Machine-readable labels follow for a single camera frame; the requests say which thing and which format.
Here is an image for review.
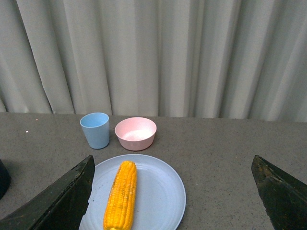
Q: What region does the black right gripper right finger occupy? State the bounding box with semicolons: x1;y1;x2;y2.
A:
251;155;307;230

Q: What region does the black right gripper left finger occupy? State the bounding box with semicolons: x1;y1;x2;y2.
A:
0;155;95;230

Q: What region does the yellow corn cob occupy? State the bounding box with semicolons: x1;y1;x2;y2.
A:
103;161;137;230

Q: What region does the dark blue saucepan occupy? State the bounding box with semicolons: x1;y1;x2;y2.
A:
0;161;11;199

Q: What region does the light blue cup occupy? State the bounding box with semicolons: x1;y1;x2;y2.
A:
80;112;109;150

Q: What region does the light blue plate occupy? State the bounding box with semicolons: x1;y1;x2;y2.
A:
79;154;186;230

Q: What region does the pink bowl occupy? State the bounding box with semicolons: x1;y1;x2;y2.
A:
115;117;157;151

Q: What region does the white curtain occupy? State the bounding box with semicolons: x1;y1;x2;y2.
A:
0;0;307;122

